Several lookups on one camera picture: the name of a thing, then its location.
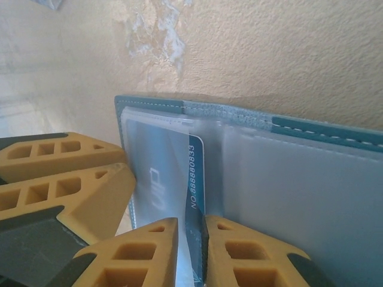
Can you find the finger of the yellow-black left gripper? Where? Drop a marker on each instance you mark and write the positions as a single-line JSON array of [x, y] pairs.
[[95, 194], [68, 149]]

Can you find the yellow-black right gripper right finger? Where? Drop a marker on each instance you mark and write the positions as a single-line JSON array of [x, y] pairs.
[[254, 257]]

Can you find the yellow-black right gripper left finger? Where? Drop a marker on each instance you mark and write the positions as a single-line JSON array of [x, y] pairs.
[[134, 254]]

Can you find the teal leather card holder wallet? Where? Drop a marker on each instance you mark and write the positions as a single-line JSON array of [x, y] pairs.
[[299, 179]]

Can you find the blue diamond print card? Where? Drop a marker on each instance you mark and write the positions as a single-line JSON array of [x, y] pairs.
[[196, 179]]

